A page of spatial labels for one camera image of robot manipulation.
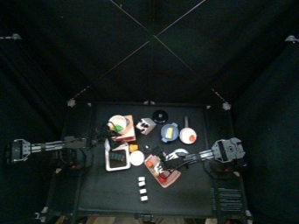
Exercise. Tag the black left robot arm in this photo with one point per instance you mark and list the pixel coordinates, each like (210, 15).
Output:
(43, 145)

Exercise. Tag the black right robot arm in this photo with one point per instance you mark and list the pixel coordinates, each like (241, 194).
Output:
(222, 151)

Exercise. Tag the white toy pot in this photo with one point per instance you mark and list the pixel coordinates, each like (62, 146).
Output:
(118, 122)

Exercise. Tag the blue toy pot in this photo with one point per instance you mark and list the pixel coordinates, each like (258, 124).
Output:
(170, 132)

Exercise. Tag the black pot lid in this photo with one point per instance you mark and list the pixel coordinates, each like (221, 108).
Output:
(161, 116)

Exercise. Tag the green toy vegetable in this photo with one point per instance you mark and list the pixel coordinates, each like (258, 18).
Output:
(117, 127)

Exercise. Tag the red toy tomato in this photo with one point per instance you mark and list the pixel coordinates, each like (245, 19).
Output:
(162, 179)

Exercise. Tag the pink cutting board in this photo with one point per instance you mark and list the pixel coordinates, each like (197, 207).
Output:
(173, 178)

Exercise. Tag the white bowl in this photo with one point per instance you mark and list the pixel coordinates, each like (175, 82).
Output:
(181, 151)

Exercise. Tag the small black round knob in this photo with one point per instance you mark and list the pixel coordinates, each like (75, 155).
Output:
(147, 148)

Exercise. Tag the small orange toy carrot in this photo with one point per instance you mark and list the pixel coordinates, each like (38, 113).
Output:
(150, 164)

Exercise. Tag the pink toy stove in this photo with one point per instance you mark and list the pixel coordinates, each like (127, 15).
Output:
(130, 132)

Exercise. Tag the round white plate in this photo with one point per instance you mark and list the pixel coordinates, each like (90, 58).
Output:
(137, 158)

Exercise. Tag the white cube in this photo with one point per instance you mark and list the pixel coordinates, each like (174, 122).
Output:
(143, 191)
(142, 178)
(142, 184)
(145, 198)

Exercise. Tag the orange toy food piece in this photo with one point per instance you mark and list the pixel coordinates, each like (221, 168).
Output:
(134, 147)

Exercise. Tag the yellow toy food piece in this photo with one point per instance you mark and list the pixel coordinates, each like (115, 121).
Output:
(170, 133)

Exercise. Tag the black ridged toy piece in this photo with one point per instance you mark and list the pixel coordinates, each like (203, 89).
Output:
(117, 157)

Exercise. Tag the toy fried egg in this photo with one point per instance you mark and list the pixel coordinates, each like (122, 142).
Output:
(190, 137)

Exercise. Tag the toy frying pan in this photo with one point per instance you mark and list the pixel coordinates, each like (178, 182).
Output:
(189, 135)

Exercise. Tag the grey toy toaster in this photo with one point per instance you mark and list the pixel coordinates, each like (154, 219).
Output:
(146, 126)

